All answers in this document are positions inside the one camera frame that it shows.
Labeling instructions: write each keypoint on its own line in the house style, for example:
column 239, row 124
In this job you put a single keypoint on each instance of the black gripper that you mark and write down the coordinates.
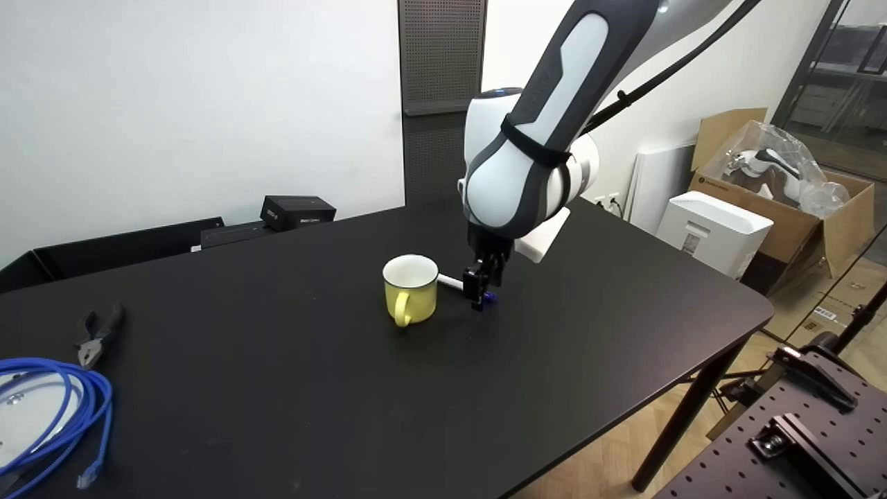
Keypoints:
column 490, row 249

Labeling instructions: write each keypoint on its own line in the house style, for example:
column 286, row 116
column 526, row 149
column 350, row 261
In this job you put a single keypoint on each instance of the white marker with blue cap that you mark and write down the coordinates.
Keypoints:
column 450, row 281

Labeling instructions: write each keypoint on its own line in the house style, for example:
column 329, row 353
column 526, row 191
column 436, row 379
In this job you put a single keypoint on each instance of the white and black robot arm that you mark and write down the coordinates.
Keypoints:
column 516, row 175

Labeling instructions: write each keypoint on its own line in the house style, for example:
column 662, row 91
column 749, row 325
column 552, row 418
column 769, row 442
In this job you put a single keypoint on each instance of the yellow enamel mug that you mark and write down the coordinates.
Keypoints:
column 411, row 300

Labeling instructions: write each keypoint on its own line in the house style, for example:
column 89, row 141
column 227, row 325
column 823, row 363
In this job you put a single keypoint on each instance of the white upright panel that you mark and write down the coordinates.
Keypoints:
column 656, row 182

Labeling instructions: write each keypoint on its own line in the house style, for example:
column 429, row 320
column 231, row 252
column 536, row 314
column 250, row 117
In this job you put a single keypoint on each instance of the small black box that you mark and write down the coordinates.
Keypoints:
column 295, row 211

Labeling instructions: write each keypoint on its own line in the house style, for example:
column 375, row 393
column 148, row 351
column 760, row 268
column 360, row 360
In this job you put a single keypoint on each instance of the dark grey pillar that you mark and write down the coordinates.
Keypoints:
column 439, row 58

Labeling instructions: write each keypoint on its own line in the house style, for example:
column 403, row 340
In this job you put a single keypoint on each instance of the white boxy appliance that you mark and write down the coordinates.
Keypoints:
column 710, row 231

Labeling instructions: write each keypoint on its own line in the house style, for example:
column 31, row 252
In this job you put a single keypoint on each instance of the black table leg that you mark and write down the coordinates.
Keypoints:
column 684, row 418

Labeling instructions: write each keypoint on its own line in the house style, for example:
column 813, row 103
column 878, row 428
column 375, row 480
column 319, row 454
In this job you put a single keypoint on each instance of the clear plastic bag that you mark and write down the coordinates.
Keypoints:
column 787, row 163

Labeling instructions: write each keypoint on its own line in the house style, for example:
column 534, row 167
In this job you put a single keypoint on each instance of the open cardboard box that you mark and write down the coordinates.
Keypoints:
column 846, row 231

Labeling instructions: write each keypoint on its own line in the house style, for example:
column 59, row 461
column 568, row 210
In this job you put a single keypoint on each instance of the black flat panel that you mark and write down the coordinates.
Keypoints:
column 113, row 252

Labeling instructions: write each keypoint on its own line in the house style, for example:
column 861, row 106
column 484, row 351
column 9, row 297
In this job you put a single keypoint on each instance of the purple perforated breadboard plate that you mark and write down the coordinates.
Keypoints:
column 832, row 454

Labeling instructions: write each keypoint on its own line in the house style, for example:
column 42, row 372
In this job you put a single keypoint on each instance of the white plastic sheet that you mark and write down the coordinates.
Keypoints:
column 38, row 421

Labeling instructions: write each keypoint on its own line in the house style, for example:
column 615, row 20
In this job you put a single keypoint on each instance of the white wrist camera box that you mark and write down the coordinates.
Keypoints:
column 545, row 241

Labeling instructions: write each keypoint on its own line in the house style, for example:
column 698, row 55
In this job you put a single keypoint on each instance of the white wall outlet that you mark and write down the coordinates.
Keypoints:
column 609, row 203

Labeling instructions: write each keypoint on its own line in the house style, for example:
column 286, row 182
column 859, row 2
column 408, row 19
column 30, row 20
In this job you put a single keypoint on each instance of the black bracket on breadboard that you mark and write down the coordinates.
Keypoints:
column 806, row 448

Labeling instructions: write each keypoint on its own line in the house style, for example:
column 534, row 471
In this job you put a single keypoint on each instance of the black metal shelf frame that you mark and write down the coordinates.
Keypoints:
column 832, row 58

